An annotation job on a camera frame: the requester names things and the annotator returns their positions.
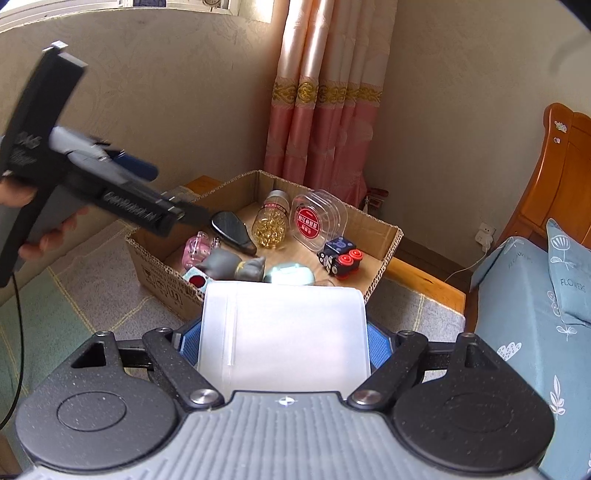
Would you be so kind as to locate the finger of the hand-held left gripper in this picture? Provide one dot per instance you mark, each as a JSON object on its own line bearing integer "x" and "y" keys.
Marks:
{"x": 194, "y": 214}
{"x": 138, "y": 166}

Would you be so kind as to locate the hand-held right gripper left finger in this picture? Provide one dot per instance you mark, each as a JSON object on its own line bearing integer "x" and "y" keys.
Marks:
{"x": 189, "y": 344}

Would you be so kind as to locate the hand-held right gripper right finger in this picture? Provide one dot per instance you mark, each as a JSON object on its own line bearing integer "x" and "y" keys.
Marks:
{"x": 378, "y": 346}

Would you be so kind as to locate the black oval brush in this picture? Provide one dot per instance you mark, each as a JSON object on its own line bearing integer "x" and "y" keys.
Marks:
{"x": 231, "y": 228}

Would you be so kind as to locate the grey animal figurine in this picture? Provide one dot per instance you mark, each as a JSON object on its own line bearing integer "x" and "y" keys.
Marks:
{"x": 221, "y": 265}

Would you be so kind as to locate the brown cardboard box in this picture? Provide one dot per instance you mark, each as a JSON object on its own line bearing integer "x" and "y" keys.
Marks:
{"x": 161, "y": 286}

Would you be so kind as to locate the glass jar of gold capsules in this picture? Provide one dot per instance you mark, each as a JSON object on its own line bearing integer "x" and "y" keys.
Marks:
{"x": 270, "y": 226}

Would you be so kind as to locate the white plastic bottle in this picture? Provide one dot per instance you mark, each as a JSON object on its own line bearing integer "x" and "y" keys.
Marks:
{"x": 286, "y": 332}

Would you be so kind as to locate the black toy train red wheels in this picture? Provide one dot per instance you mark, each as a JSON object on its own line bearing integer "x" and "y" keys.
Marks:
{"x": 339, "y": 258}

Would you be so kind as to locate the teal oval case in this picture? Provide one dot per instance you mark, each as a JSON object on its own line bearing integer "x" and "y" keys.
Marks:
{"x": 288, "y": 274}

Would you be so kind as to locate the person's left hand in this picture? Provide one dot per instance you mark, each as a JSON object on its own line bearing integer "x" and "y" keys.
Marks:
{"x": 51, "y": 237}

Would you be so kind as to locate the pink glass bottle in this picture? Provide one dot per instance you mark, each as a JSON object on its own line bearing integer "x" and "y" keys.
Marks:
{"x": 196, "y": 251}

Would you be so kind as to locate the small teal box red dot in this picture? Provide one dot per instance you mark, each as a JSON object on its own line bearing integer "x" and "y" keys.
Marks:
{"x": 196, "y": 279}

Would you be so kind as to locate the clear container with red label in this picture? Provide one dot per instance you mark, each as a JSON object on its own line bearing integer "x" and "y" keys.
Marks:
{"x": 309, "y": 219}

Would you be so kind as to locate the blue floral bed sheet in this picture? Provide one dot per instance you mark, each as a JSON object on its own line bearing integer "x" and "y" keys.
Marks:
{"x": 517, "y": 323}

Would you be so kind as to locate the pink curtain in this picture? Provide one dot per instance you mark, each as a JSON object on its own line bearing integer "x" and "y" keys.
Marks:
{"x": 323, "y": 115}

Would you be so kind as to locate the blue floral pillow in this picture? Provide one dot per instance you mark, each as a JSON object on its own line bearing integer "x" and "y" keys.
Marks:
{"x": 570, "y": 277}

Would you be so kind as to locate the wooden headboard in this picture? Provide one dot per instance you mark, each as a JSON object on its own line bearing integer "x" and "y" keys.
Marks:
{"x": 563, "y": 175}

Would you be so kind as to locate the white wall socket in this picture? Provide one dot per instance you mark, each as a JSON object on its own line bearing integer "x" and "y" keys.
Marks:
{"x": 485, "y": 233}

